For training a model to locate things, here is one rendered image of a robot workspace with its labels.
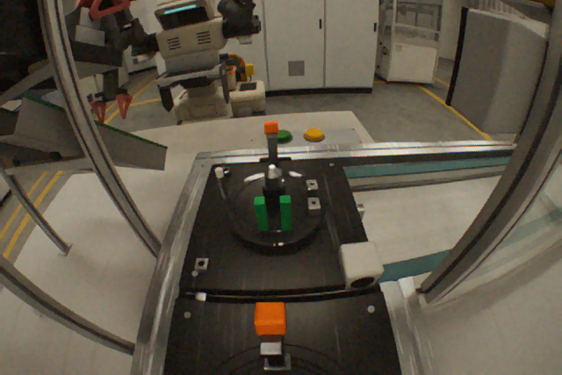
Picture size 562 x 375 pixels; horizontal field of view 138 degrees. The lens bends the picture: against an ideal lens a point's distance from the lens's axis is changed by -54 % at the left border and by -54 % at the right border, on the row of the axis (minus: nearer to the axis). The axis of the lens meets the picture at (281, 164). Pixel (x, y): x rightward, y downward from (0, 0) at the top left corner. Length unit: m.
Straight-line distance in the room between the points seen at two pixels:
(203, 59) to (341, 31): 2.65
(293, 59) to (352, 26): 0.96
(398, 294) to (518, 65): 0.26
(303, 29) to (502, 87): 3.16
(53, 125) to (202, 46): 0.75
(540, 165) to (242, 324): 0.29
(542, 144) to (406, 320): 0.23
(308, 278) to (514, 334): 0.42
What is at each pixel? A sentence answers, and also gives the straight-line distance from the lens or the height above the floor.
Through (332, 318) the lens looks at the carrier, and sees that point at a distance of 0.26.
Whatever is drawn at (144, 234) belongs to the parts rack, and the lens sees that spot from 0.36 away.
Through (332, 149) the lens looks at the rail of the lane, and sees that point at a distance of 0.47.
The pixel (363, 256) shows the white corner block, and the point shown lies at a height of 0.99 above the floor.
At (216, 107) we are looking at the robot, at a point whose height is 0.85.
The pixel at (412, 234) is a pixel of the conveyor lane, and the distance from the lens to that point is 0.42.
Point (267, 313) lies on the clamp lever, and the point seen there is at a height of 1.07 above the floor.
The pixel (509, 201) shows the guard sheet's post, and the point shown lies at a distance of 0.20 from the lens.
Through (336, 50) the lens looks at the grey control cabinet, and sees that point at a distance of 3.40.
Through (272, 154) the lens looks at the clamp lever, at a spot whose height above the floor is 1.03.
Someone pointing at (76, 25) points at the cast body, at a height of 1.27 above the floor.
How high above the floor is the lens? 1.22
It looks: 37 degrees down
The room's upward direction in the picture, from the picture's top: 3 degrees counter-clockwise
